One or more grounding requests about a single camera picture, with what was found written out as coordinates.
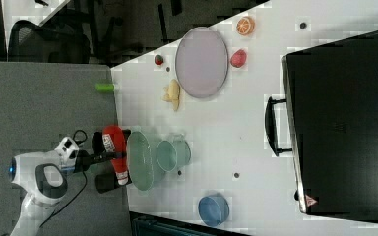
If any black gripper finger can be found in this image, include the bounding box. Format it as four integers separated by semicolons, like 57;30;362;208
92;152;127;163

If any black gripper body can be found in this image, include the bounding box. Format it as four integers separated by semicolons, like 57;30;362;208
75;150;94;173

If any red ketchup bottle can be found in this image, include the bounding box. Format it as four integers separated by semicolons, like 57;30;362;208
102;125;129;186

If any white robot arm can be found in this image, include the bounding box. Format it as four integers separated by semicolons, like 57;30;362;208
9;150;124;236

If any green plastic strainer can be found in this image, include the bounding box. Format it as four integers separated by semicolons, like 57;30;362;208
127;131;165;191

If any green cup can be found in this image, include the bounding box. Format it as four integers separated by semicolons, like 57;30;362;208
157;136;191;172

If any green marker cap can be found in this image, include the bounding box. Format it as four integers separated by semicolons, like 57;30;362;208
95;84;115;92

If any toy banana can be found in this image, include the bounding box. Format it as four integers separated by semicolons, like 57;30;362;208
162;79;180;111

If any small toy strawberry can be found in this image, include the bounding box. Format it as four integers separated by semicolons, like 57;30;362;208
155;55;163;66

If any blue cup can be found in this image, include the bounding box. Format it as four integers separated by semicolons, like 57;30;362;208
198;193;229;227

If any black office chair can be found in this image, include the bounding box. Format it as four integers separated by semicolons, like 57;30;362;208
8;20;91;64

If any purple round plate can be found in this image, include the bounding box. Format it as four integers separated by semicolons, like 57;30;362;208
175;27;228;98

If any large toy strawberry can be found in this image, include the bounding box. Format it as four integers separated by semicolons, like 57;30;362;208
230;49;247;68

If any toy orange slice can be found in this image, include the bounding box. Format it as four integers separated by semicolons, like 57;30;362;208
236;16;255;35

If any black toaster oven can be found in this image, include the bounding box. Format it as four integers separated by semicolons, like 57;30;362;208
281;30;378;223

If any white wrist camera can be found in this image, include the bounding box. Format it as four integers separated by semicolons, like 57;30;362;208
55;137;80;168

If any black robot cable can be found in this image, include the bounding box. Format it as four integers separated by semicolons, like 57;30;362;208
38;129;89;229

